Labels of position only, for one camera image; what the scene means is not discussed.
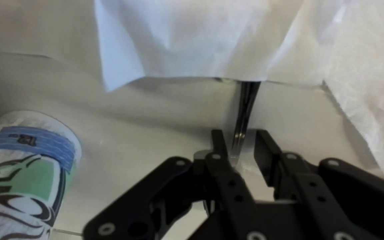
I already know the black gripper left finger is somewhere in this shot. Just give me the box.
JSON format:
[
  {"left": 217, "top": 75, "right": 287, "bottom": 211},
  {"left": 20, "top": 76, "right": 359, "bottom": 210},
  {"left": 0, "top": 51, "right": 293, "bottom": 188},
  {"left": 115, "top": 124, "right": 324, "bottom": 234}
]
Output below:
[{"left": 83, "top": 130, "right": 264, "bottom": 240}]

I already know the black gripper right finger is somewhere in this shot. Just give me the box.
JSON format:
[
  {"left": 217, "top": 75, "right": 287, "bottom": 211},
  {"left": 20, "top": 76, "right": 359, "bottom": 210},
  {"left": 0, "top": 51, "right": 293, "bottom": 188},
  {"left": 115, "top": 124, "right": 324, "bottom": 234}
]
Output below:
[{"left": 255, "top": 130, "right": 384, "bottom": 240}]

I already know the metal spoon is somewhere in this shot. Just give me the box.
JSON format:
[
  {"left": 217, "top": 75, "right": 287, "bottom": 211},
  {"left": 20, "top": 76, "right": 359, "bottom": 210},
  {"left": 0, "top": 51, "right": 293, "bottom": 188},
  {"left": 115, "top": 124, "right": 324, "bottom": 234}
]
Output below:
[{"left": 229, "top": 82, "right": 260, "bottom": 166}]

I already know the patterned paper cup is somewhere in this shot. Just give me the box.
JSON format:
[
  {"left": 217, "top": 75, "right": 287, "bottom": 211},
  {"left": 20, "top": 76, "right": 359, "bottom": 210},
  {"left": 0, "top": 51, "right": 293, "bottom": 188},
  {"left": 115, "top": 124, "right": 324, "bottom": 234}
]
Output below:
[{"left": 0, "top": 111, "right": 81, "bottom": 240}]

